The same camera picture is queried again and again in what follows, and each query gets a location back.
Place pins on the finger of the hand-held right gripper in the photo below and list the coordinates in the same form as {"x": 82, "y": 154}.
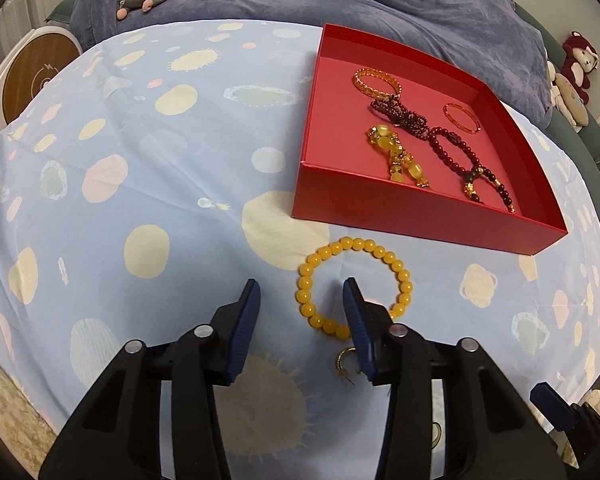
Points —
{"x": 552, "y": 402}

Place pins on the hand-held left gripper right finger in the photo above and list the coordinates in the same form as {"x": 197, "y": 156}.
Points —
{"x": 360, "y": 330}

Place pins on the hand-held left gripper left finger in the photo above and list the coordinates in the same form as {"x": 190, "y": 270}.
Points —
{"x": 242, "y": 330}

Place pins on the red cardboard box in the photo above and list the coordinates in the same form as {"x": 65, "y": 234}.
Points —
{"x": 430, "y": 230}

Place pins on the gold bangle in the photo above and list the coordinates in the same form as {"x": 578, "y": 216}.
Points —
{"x": 477, "y": 127}

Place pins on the light blue printed bedsheet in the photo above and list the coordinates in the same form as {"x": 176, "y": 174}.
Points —
{"x": 155, "y": 210}

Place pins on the beige plush toy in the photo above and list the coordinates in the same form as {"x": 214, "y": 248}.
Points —
{"x": 570, "y": 100}

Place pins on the blue-grey plush blanket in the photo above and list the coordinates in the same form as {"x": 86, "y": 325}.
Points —
{"x": 380, "y": 0}

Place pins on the round wooden side table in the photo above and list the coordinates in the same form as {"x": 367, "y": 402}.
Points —
{"x": 35, "y": 70}

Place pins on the red monkey plush toy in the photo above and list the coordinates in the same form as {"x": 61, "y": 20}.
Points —
{"x": 580, "y": 60}

